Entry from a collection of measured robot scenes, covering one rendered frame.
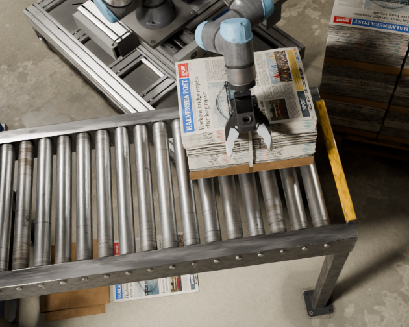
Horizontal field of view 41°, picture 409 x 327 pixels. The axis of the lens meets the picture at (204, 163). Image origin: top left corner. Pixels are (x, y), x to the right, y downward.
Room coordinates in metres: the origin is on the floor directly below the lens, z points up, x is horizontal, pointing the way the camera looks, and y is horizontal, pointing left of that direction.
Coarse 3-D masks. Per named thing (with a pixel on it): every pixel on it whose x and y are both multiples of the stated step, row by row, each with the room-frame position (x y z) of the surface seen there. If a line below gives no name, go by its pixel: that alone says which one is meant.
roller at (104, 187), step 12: (96, 132) 1.03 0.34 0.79; (108, 132) 1.03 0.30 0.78; (96, 144) 0.98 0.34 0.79; (108, 144) 0.98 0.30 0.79; (96, 156) 0.94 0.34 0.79; (108, 156) 0.93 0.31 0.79; (96, 168) 0.89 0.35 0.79; (108, 168) 0.89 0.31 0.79; (96, 180) 0.85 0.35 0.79; (108, 180) 0.84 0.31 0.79; (96, 192) 0.81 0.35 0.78; (108, 192) 0.80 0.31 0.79; (108, 204) 0.76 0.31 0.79; (108, 216) 0.72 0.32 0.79; (108, 228) 0.67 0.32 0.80; (108, 240) 0.64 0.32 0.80; (108, 252) 0.60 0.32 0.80
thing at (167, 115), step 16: (144, 112) 1.07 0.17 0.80; (160, 112) 1.06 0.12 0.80; (176, 112) 1.05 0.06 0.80; (32, 128) 1.08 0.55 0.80; (48, 128) 1.07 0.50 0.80; (64, 128) 1.06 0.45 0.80; (80, 128) 1.05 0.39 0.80; (96, 128) 1.04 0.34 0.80; (112, 128) 1.03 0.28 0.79; (128, 128) 1.03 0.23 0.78; (0, 144) 1.05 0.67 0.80; (16, 144) 1.04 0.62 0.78; (112, 144) 1.03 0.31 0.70
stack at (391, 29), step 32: (352, 0) 1.39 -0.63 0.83; (384, 0) 1.36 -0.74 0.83; (352, 32) 1.27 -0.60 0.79; (384, 32) 1.22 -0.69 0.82; (384, 64) 1.21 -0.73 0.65; (352, 96) 1.25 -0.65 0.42; (384, 96) 1.20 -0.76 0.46; (320, 128) 1.29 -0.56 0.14; (352, 128) 1.23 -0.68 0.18; (384, 128) 1.18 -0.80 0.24
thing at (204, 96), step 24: (192, 72) 1.02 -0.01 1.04; (216, 72) 1.01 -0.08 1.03; (192, 96) 0.93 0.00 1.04; (216, 96) 0.91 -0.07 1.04; (192, 120) 0.84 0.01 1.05; (216, 120) 0.83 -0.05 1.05; (192, 144) 0.79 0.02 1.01; (216, 144) 0.79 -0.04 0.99; (192, 168) 0.78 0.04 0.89; (216, 168) 0.77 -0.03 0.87
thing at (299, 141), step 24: (288, 48) 1.05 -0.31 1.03; (264, 72) 0.97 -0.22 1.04; (288, 72) 0.96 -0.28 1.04; (264, 96) 0.88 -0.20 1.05; (288, 96) 0.87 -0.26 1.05; (288, 120) 0.78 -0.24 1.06; (312, 120) 0.78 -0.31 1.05; (264, 144) 0.78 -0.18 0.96; (288, 144) 0.77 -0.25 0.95; (312, 144) 0.77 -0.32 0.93
